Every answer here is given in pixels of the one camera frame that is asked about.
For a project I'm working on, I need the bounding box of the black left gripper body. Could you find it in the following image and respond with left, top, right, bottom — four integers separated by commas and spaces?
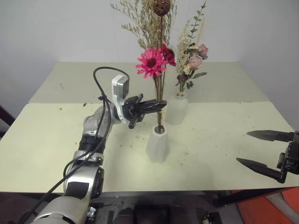
121, 93, 144, 129

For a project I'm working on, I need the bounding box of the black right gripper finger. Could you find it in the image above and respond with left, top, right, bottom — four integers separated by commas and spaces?
246, 130, 295, 142
236, 157, 288, 184

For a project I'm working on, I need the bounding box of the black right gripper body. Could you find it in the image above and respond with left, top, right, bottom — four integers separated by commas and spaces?
277, 131, 299, 175

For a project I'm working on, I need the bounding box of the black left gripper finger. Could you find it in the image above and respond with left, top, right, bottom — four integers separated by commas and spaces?
138, 99, 168, 109
139, 105, 167, 116

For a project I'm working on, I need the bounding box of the pink daisy dried flower bouquet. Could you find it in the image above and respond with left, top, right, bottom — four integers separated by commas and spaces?
111, 0, 178, 135

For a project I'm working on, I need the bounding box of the pale rose dried flower bouquet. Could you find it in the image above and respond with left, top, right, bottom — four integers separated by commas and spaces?
174, 0, 210, 96

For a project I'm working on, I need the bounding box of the round bottle-shaped white vase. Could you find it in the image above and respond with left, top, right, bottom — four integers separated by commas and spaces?
164, 92, 189, 126

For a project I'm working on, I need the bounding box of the tall tapered white vase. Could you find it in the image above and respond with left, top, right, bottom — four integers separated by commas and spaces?
146, 125, 169, 163

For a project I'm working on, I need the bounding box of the orange object under table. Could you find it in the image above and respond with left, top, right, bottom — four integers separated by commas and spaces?
235, 186, 299, 224

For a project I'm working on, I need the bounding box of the dark rounded shape under table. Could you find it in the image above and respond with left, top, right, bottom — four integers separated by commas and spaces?
112, 207, 136, 224

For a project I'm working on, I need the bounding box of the dark brown furniture piece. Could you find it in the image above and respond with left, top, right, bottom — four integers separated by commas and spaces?
0, 105, 16, 139

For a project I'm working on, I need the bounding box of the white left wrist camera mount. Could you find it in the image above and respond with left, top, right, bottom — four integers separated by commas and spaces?
111, 74, 131, 124

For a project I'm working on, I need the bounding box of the black table frame bar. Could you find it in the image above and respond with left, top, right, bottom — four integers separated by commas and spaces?
214, 186, 282, 208

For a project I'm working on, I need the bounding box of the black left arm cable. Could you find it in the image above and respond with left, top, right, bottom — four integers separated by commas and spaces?
18, 67, 131, 224

